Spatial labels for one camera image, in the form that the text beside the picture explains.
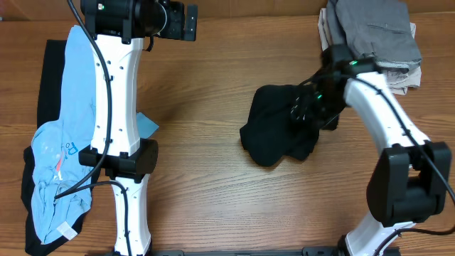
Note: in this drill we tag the light blue t-shirt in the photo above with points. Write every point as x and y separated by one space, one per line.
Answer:
56 145

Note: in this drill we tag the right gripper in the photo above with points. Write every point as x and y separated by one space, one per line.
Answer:
302 105

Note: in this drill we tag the beige folded garment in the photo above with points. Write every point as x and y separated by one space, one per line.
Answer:
398 82

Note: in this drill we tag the black garment under pile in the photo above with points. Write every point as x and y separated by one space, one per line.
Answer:
48 110

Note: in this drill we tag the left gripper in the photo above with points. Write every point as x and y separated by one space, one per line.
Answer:
175 13

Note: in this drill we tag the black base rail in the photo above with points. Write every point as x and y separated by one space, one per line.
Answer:
245 253

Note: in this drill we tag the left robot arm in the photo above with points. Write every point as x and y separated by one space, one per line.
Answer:
117 31

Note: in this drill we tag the black t-shirt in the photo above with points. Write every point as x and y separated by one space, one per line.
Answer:
272 131

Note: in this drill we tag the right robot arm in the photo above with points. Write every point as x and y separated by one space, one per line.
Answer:
411 178

